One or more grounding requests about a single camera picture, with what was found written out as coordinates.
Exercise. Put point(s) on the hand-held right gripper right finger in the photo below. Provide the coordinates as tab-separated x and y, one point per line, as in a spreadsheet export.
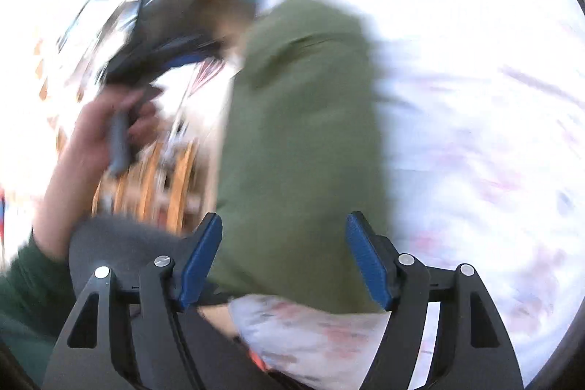
370	262

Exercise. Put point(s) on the red floor mat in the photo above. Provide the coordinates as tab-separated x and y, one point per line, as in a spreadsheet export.
205	72

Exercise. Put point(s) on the cardboard box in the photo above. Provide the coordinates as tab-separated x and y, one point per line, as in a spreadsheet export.
219	13

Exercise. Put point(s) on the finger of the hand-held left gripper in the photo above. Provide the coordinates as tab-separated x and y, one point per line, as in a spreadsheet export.
192	57

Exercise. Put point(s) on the white floral bedsheet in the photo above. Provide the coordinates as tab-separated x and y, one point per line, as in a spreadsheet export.
480	97

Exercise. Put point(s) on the person's left forearm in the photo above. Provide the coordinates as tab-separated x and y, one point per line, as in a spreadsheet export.
27	294

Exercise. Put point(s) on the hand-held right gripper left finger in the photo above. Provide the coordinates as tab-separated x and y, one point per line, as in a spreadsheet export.
199	262

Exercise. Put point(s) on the person's left hand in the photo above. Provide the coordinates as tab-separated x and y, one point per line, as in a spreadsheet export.
91	143

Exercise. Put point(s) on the wooden rack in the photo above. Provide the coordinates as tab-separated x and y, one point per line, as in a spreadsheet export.
155	180

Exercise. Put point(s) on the green pants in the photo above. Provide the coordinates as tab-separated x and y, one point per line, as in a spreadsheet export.
297	143

